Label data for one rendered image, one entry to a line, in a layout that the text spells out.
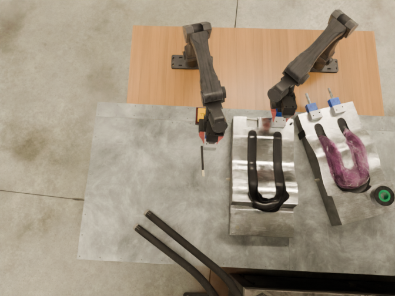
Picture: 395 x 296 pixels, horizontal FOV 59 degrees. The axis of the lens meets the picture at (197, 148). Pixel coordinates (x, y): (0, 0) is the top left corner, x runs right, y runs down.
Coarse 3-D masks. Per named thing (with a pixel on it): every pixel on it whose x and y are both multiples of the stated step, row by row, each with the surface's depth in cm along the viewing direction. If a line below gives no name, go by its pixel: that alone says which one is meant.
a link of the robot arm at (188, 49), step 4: (192, 24) 128; (196, 24) 127; (196, 28) 127; (200, 28) 127; (188, 44) 141; (184, 48) 155; (188, 48) 145; (192, 48) 140; (188, 52) 148; (192, 52) 145; (188, 56) 150; (192, 56) 151; (188, 60) 154; (192, 60) 156
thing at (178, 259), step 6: (138, 228) 144; (144, 228) 145; (144, 234) 143; (150, 234) 143; (150, 240) 142; (156, 240) 142; (156, 246) 141; (162, 246) 141; (168, 252) 139; (174, 252) 140; (174, 258) 138; (180, 258) 138; (180, 264) 137; (186, 264) 137
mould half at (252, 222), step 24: (240, 120) 151; (264, 120) 151; (288, 120) 151; (240, 144) 148; (264, 144) 148; (288, 144) 148; (240, 168) 145; (264, 168) 145; (288, 168) 146; (240, 192) 138; (264, 192) 138; (288, 192) 138; (240, 216) 143; (264, 216) 143; (288, 216) 143
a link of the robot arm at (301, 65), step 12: (336, 12) 122; (336, 24) 123; (348, 24) 121; (324, 36) 124; (336, 36) 123; (348, 36) 131; (312, 48) 125; (324, 48) 124; (300, 60) 125; (312, 60) 125; (288, 72) 128; (300, 72) 125
